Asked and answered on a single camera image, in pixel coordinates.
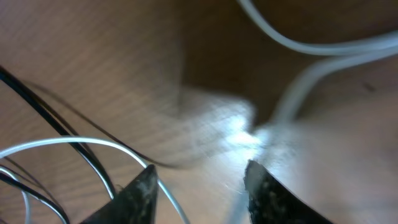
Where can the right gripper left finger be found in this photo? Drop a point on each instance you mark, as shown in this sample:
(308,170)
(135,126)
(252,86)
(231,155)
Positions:
(135,204)

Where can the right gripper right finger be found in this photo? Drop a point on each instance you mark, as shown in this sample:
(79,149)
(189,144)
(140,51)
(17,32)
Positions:
(272,203)

